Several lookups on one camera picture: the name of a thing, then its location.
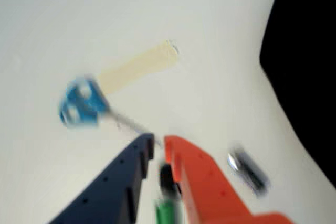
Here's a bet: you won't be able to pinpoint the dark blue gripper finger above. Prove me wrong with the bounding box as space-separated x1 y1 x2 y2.
47 133 155 224

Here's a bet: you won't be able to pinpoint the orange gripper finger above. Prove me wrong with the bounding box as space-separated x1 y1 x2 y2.
163 134 295 224

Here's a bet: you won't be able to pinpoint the black USB cable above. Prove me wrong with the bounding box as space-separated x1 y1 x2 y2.
158 163 182 199

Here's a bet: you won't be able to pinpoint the black silver AA battery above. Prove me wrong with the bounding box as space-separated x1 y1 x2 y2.
226 144 269 196

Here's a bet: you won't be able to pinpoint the beige masking tape strip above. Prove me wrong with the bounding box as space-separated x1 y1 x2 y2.
96 39 181 97

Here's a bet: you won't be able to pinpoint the scissors with blue handles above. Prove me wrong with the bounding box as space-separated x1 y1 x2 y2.
58 75 161 146

